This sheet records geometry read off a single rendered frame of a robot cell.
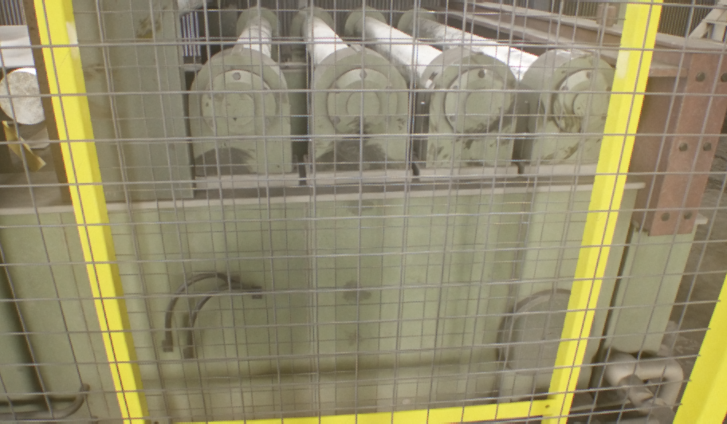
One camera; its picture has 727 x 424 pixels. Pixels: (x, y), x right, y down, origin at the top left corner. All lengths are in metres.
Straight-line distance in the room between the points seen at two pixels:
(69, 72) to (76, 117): 0.09
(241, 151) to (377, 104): 0.40
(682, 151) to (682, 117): 0.11
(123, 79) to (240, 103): 0.29
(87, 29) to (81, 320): 0.86
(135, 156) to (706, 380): 1.34
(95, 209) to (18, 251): 0.60
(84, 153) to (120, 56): 0.38
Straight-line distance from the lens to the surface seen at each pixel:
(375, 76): 1.50
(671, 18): 13.32
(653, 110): 1.87
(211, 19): 3.71
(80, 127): 1.15
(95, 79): 1.50
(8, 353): 1.99
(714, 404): 1.02
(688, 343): 2.84
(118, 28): 1.47
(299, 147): 3.66
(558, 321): 1.97
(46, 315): 1.86
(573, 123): 1.74
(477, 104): 1.58
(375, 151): 1.58
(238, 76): 1.48
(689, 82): 1.75
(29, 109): 1.86
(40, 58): 1.55
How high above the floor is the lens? 1.48
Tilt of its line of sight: 24 degrees down
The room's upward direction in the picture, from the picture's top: 1 degrees clockwise
